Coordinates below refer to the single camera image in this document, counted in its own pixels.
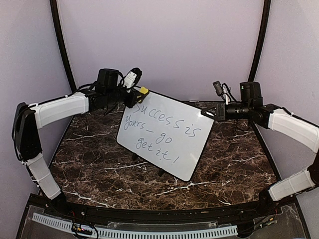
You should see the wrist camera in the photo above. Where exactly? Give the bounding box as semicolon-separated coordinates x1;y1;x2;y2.
120;67;143;92
212;81;232;105

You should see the yellow black eraser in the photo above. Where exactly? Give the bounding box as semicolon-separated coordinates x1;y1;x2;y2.
139;87;150;101

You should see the right black frame post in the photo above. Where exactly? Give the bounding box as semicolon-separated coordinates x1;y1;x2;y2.
247;0;271;82

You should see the black front rail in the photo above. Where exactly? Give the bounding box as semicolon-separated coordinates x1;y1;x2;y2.
37;198;282;225

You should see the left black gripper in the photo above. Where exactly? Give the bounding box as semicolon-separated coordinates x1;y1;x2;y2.
106;83;145;109

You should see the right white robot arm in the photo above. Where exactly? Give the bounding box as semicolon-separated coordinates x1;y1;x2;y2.
201;81;319;216

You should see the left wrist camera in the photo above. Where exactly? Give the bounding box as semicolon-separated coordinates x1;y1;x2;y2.
120;67;143;92

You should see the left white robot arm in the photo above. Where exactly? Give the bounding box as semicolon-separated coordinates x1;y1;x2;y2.
11;68;149;217

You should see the black frame post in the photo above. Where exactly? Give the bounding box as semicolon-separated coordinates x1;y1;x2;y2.
49;0;77;91
247;0;271;82

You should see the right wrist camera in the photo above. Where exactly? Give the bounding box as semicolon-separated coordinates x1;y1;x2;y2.
212;81;232;105

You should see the white whiteboard black frame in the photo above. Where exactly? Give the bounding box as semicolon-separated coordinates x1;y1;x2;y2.
116;92;214;182

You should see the white slotted cable duct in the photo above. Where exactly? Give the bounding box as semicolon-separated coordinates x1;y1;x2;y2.
31;213;238;239

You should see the left black frame post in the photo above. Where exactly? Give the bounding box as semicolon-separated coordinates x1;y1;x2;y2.
49;0;77;91

